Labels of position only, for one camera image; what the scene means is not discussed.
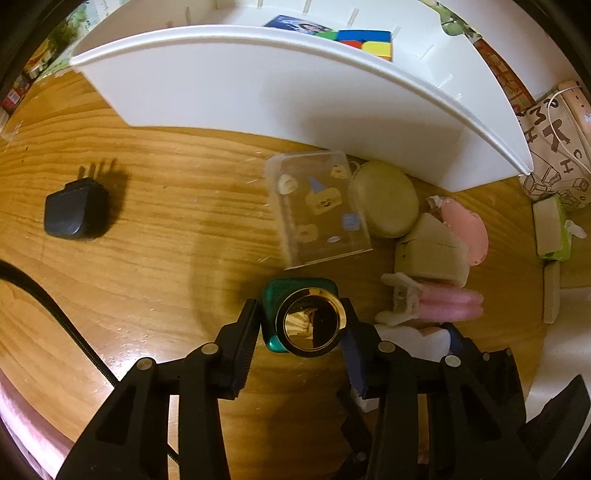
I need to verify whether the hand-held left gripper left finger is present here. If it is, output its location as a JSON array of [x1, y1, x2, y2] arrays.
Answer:
[[55, 298, 259, 480]]

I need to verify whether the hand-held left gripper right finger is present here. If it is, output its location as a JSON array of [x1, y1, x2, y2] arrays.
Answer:
[[341, 319, 541, 480]]

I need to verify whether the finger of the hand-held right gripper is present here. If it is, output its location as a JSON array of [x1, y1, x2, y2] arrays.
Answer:
[[441, 323, 527, 416], [339, 392, 376, 480]]

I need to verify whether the pink hair clip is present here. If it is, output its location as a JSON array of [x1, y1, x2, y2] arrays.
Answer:
[[375, 271, 485, 325]]

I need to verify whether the white bottle-shaped case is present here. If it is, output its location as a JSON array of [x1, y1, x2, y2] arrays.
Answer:
[[353, 323, 453, 412]]

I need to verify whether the green bottle with gold cap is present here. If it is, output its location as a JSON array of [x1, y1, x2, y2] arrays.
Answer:
[[261, 277, 348, 358]]

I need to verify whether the beige wedge case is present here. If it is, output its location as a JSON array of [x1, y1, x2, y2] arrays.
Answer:
[[394, 213, 471, 286]]

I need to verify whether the pink leather pouch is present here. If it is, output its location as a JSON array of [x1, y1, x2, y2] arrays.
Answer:
[[425, 195, 489, 267]]

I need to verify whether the clear stickered plastic box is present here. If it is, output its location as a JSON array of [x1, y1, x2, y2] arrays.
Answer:
[[264, 148, 374, 271]]

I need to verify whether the round beige compact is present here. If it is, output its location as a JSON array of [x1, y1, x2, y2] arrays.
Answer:
[[347, 159, 420, 239]]

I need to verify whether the black charger plug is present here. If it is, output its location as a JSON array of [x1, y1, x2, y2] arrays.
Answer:
[[44, 159, 118, 241]]

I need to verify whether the white plastic storage box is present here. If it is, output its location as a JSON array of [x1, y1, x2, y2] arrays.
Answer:
[[69, 0, 534, 192]]

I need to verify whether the multicoloured puzzle cube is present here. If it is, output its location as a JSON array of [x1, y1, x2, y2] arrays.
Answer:
[[318, 28, 394, 63]]

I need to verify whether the blue white floss packet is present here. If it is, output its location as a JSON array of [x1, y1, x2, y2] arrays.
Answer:
[[264, 15, 340, 35]]

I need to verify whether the green tissue box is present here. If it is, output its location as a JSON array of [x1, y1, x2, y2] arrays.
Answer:
[[532, 196, 591, 261]]

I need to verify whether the printed canvas bag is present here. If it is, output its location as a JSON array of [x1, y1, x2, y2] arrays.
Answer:
[[515, 90, 591, 212]]

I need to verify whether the pink fleece clothing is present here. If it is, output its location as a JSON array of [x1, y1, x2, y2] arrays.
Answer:
[[0, 369, 70, 480]]

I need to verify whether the brown cartoon cardboard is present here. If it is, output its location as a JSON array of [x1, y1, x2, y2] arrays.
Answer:
[[471, 37, 536, 112]]

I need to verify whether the grape print paper sheet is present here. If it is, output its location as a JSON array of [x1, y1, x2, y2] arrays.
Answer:
[[44, 0, 481, 70]]

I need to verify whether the black cable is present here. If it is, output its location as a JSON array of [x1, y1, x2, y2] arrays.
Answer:
[[0, 261, 183, 480]]

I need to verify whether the white cable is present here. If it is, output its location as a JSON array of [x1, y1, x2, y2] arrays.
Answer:
[[538, 83, 583, 160]]

